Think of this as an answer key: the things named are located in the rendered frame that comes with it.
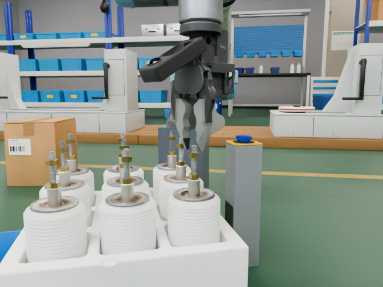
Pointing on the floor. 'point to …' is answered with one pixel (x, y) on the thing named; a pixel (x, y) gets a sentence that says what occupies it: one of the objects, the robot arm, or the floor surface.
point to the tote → (320, 102)
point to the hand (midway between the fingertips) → (191, 143)
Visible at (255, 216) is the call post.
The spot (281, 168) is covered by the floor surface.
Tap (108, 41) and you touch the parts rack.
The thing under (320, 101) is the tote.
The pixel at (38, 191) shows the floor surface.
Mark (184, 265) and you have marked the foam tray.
